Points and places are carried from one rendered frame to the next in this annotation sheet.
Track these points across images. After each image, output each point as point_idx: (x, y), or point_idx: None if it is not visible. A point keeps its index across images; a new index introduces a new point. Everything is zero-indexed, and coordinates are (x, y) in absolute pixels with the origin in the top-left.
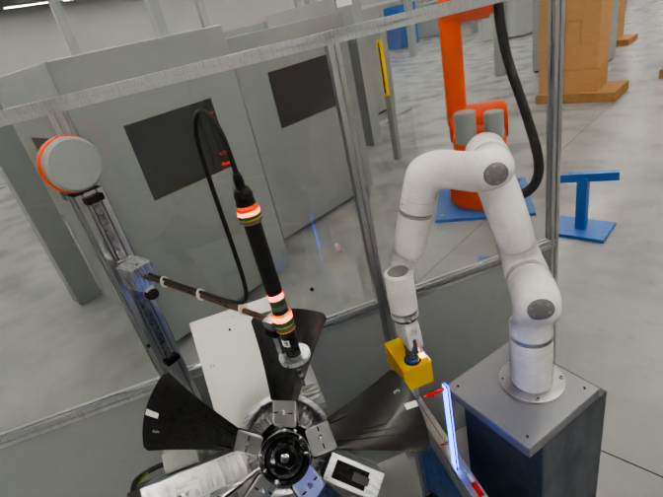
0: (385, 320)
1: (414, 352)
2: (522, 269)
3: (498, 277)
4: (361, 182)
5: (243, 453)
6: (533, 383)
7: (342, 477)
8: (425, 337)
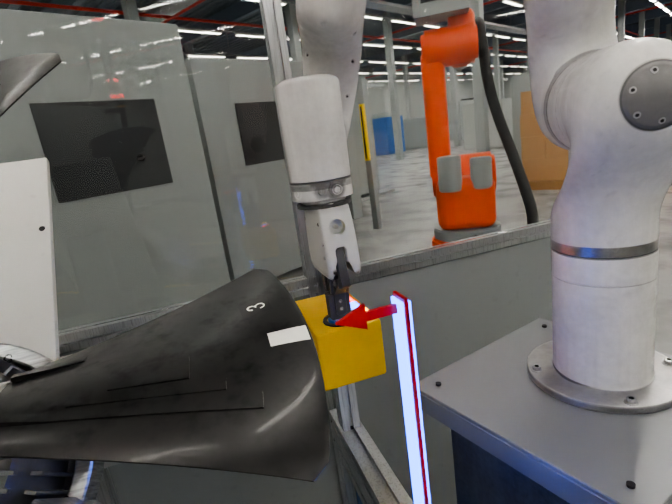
0: None
1: (341, 283)
2: (586, 55)
3: (502, 265)
4: (282, 49)
5: None
6: (615, 361)
7: None
8: (387, 356)
